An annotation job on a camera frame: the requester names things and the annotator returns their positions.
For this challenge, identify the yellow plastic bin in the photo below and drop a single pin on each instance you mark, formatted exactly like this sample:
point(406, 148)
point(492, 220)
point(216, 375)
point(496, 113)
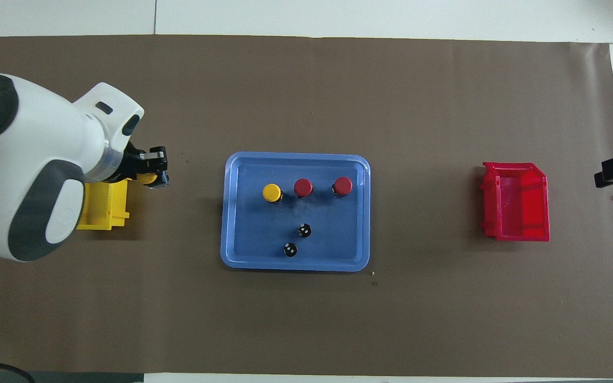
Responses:
point(104, 207)

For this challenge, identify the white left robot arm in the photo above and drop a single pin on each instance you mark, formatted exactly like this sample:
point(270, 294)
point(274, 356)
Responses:
point(30, 159)

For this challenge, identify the red plastic bin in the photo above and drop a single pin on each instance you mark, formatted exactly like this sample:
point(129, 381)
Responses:
point(519, 207)

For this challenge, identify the brown paper table mat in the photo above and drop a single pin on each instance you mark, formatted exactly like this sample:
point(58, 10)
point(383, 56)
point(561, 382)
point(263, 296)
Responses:
point(306, 324)

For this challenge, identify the blue plastic tray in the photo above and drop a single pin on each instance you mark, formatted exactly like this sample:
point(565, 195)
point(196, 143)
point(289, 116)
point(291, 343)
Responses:
point(338, 244)

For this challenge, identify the red push button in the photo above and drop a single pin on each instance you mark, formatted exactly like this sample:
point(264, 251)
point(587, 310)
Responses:
point(303, 187)
point(342, 185)

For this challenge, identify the yellow push button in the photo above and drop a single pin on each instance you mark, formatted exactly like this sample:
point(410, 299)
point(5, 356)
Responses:
point(272, 192)
point(146, 178)

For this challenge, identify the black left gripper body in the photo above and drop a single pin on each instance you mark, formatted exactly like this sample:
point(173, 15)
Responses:
point(135, 164)

